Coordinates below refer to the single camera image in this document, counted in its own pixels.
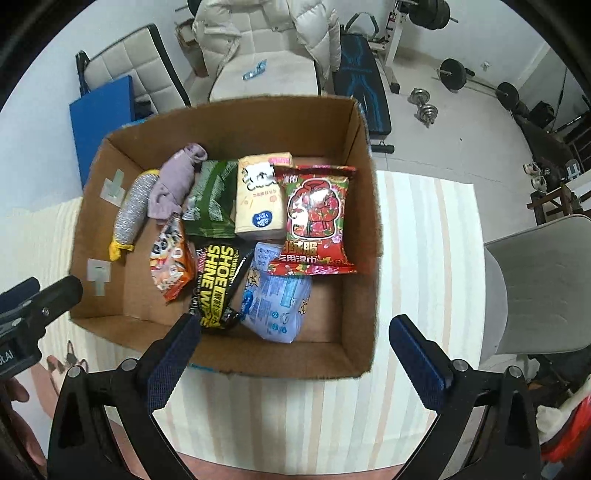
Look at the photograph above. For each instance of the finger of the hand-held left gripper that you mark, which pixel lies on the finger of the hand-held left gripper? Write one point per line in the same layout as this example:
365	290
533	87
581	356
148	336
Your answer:
60	295
18	293

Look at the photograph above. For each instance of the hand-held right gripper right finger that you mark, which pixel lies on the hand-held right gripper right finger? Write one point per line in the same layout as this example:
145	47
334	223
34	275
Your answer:
418	364

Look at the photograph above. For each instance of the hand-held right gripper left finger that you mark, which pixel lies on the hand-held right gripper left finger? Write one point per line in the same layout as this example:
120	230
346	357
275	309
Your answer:
173	364

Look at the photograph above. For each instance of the black yellow wipes packet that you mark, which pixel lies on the black yellow wipes packet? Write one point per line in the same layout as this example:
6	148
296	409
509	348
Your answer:
217	281

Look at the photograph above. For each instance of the cardboard box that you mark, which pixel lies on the cardboard box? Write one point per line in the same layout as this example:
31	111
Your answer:
332	318

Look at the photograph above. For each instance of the orange cartoon snack packet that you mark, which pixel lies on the orange cartoon snack packet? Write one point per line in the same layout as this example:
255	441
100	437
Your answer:
168	263

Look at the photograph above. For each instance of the steel scrubber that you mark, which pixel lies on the steel scrubber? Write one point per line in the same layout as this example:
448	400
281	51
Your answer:
134	207

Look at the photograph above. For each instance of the light blue wipes packet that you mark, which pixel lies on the light blue wipes packet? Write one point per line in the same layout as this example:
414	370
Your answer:
277	300

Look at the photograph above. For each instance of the purple cloth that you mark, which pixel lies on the purple cloth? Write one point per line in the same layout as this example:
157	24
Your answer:
173	180

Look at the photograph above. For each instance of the green snack packet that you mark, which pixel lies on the green snack packet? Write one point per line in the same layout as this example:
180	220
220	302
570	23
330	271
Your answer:
210	203

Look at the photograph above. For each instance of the red wet wipes packet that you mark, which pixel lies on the red wet wipes packet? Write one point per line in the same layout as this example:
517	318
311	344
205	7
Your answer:
314	217

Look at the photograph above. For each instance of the cream tissue pack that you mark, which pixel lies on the cream tissue pack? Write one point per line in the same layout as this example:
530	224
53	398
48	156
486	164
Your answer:
258	203

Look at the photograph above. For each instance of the person's left hand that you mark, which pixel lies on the person's left hand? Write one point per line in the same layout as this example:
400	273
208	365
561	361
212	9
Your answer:
16	392

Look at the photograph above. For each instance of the white goose plush toy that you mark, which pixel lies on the white goose plush toy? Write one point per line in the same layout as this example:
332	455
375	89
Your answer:
549	417

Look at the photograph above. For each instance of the grey shell chair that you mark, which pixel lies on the grey shell chair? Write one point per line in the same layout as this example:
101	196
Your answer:
545	277

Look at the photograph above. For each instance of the red bag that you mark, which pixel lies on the red bag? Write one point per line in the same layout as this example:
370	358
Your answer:
572	438

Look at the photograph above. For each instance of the blue foam mat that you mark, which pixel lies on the blue foam mat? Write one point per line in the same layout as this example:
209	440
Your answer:
101	110

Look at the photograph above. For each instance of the white sneaker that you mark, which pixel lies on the white sneaker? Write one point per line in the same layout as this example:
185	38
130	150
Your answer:
531	168
538	182

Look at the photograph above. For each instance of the white padded black-framed chair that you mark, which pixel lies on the white padded black-framed chair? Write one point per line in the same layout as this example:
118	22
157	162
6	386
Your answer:
124	60

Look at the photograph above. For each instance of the chrome dumbbell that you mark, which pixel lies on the chrome dumbbell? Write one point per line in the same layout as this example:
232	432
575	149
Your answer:
419	95
428	114

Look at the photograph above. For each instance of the black bag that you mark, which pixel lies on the black bag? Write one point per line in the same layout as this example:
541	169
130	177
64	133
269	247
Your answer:
541	113

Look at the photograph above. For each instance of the black blue weight bench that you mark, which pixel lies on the black blue weight bench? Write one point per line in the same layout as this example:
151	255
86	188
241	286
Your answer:
364	83

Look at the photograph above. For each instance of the small floor barbell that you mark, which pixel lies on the small floor barbell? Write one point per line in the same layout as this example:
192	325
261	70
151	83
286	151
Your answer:
452	73

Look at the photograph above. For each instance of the small blue packet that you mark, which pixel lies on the small blue packet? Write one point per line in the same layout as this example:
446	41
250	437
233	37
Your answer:
255	70

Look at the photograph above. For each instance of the beige upholstered chair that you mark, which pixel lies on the beige upholstered chair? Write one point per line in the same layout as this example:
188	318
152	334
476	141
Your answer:
272	83

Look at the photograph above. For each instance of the white puffer jacket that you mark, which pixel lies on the white puffer jacket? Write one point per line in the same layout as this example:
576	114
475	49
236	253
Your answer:
314	32

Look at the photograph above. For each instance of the barbell with black plates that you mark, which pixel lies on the barbell with black plates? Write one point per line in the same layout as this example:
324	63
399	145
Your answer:
429	11

